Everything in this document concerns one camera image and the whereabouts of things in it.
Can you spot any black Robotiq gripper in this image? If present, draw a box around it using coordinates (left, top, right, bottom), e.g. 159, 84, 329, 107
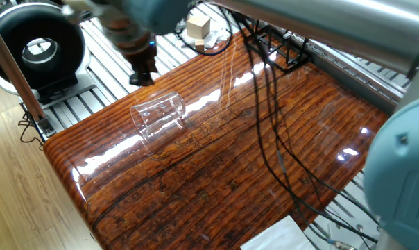
121, 36, 159, 87

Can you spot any clear glass cup with handle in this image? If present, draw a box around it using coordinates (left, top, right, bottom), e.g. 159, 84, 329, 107
130, 90, 187, 142

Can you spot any black metal cup rack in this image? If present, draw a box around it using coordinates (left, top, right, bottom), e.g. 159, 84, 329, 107
243, 19, 311, 74

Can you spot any crumpled paper and box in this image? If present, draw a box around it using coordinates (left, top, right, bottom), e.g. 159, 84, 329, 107
176, 19, 228, 49

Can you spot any glossy wood-grain table mat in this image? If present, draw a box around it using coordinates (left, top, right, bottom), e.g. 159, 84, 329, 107
43, 29, 390, 250

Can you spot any white paper sheet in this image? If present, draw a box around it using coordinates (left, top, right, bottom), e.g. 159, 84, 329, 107
239, 215, 317, 250

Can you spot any dark tangled wire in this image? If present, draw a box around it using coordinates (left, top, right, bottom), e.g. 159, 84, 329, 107
17, 110, 46, 151

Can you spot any aluminium frame post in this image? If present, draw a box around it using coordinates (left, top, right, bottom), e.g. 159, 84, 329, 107
0, 14, 57, 138

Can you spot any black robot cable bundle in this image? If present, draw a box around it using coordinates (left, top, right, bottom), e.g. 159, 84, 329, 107
174, 3, 382, 246

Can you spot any black ring-shaped device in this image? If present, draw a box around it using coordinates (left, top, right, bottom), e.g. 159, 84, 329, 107
0, 0, 98, 106

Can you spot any grey aluminium side rail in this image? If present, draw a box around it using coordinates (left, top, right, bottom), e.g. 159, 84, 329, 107
301, 37, 410, 115

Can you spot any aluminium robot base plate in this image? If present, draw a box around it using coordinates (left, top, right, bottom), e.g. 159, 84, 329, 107
329, 220, 382, 250

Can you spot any silver cable connector plug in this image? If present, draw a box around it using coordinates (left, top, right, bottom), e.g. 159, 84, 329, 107
327, 238, 357, 250

